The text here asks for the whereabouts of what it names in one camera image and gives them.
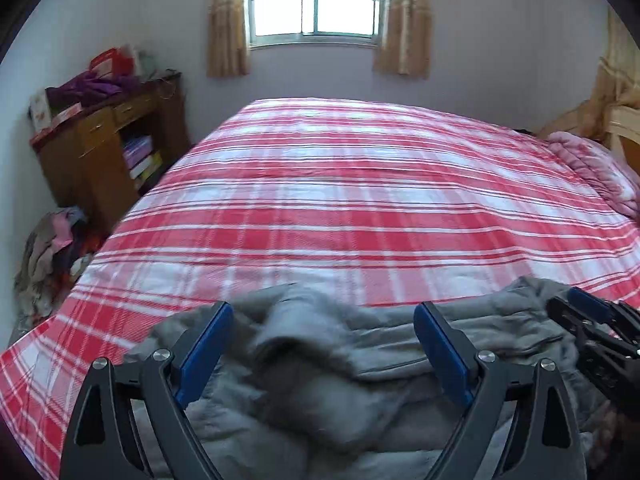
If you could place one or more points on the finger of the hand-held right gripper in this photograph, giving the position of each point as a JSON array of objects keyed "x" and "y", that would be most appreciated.
[
  {"x": 567, "y": 317},
  {"x": 590, "y": 305}
]

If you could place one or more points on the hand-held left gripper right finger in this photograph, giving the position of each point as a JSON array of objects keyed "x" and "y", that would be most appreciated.
[{"x": 442, "y": 355}]

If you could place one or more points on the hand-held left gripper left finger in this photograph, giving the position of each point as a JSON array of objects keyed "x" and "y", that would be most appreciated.
[{"x": 207, "y": 350}]

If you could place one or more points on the white pink printed box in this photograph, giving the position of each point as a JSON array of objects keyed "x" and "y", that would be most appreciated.
[{"x": 47, "y": 112}]

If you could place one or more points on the pile of clothes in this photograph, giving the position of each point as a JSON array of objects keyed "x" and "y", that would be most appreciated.
[{"x": 50, "y": 260}]

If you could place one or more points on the purple clothing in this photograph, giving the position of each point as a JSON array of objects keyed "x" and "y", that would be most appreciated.
[{"x": 90, "y": 90}]

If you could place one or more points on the pink folded quilt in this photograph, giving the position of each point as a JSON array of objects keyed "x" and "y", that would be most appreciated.
[{"x": 595, "y": 170}]

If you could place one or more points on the stack of books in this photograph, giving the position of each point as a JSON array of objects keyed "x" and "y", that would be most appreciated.
[{"x": 142, "y": 157}]

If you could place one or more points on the long beige patterned curtain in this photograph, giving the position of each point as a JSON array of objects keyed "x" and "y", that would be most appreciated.
[{"x": 617, "y": 80}]

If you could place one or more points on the bed with red plaid sheet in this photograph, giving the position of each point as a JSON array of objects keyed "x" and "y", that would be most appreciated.
[{"x": 350, "y": 200}]

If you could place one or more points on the grey puffer jacket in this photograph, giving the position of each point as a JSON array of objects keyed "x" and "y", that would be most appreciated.
[{"x": 310, "y": 400}]

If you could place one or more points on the wooden bed headboard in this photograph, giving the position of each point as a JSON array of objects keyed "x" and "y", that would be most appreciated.
[{"x": 627, "y": 125}]

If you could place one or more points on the brown wooden desk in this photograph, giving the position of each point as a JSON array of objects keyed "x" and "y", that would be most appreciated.
[{"x": 100, "y": 170}]

